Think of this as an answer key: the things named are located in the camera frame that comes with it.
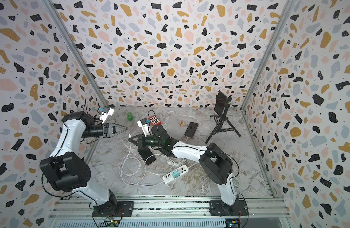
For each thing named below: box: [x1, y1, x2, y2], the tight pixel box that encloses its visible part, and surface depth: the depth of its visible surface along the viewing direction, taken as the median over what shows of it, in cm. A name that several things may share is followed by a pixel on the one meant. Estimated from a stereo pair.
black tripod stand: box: [204, 109, 242, 144], surface depth 101 cm
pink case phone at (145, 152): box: [137, 145, 156, 166], surface depth 94 cm
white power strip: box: [162, 164, 189, 184], surface depth 85 cm
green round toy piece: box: [126, 112, 134, 122], surface depth 115 cm
